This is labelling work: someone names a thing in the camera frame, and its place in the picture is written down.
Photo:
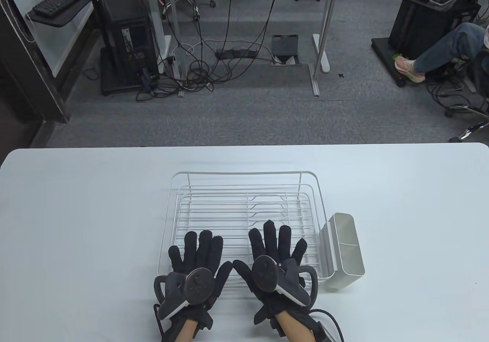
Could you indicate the person's left hand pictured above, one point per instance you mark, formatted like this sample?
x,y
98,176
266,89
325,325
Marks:
x,y
200,248

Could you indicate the person's right hand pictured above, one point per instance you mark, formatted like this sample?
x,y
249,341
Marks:
x,y
271,239

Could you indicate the white plastic cutlery bin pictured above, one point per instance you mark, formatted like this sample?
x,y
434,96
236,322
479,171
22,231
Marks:
x,y
347,235

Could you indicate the person's left forearm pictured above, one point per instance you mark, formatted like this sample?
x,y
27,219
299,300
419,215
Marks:
x,y
185,332

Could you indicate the person's right forearm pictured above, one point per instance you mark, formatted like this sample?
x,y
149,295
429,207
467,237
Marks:
x,y
296,328

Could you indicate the black right hand controller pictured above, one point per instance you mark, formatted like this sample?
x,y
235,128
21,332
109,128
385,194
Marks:
x,y
263,273

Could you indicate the black hand controller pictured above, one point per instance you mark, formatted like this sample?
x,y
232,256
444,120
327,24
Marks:
x,y
263,273
198,284

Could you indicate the black left hand controller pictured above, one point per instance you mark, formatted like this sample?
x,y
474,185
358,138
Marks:
x,y
198,284

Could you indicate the black power strip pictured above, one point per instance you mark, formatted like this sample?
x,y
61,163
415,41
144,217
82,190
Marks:
x,y
237,53

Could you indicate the open floor socket box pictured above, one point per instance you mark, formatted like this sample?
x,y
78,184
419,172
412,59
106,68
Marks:
x,y
284,44

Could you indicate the black computer tower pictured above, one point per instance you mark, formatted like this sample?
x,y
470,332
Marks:
x,y
130,32

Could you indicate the black office chair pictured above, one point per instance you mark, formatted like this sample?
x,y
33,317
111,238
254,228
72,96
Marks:
x,y
473,128

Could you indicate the white board panel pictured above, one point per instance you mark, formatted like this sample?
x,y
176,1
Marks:
x,y
65,44

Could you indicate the black equipment cart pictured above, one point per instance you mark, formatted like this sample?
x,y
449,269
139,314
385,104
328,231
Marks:
x,y
420,25

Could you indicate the black keyboard tray stand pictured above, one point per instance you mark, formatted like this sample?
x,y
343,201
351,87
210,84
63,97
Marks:
x,y
57,20

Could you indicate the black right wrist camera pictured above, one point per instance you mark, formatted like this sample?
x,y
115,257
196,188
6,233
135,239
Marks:
x,y
324,334

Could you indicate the white metal desk frame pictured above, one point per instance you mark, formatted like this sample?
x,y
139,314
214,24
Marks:
x,y
321,55

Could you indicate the dark partition frame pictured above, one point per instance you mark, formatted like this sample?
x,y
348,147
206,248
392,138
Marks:
x,y
34,89

